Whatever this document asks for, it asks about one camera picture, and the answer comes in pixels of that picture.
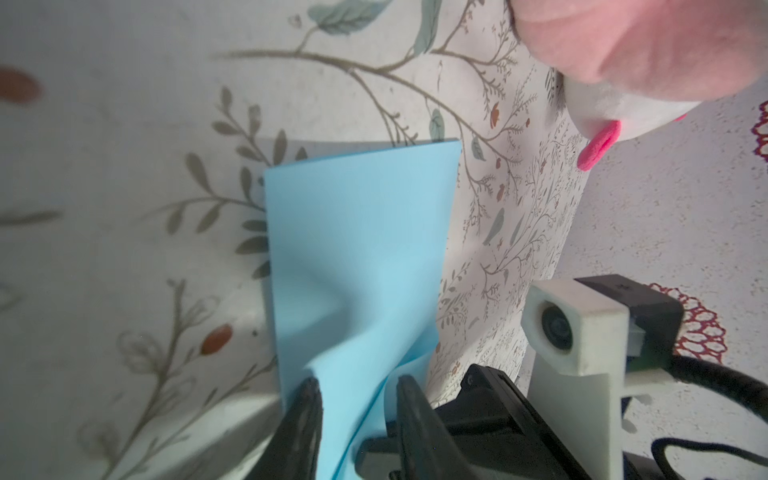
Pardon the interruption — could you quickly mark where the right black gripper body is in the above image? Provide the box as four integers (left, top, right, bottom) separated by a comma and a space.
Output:
354, 364, 588, 479

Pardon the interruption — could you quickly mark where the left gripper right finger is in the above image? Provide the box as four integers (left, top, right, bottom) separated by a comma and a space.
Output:
396, 375, 477, 480

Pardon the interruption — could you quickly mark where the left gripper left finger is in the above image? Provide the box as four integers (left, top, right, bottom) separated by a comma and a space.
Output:
245, 377, 324, 480

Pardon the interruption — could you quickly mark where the light blue paper sheet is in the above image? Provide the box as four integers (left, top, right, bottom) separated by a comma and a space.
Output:
265, 141, 462, 479

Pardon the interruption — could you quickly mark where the floral patterned table mat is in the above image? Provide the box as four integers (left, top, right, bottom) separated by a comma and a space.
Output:
1, 1, 586, 479

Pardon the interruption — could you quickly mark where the yellow face plush doll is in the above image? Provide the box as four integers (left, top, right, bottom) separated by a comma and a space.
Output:
563, 77, 700, 172

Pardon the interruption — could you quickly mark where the pink plush doll red dress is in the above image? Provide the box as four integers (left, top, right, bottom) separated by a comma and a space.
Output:
510, 1, 767, 101

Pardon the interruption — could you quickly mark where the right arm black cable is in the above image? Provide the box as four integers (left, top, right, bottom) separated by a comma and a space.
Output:
650, 353, 768, 480

